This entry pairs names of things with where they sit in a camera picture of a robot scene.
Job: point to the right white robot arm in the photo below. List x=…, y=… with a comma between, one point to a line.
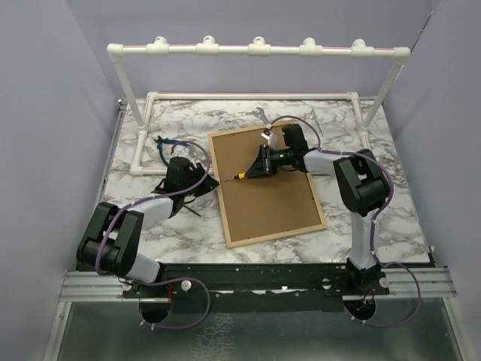
x=364, y=184

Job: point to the blue handled pliers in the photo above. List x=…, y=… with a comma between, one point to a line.
x=162, y=143

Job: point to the large grey wrench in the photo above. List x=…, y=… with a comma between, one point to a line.
x=260, y=113

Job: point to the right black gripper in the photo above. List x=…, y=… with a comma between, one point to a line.
x=262, y=164

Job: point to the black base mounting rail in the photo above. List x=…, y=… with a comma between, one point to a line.
x=236, y=288

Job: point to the wooden picture frame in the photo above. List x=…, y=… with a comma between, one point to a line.
x=265, y=208

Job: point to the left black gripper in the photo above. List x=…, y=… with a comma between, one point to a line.
x=209, y=184

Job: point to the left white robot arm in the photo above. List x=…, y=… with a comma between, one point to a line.
x=111, y=240

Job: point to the white PVC pipe rack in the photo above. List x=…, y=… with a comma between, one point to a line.
x=257, y=48

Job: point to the small yellow screwdriver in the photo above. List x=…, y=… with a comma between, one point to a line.
x=240, y=176

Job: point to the orange handled screwdriver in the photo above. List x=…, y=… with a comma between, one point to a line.
x=191, y=210

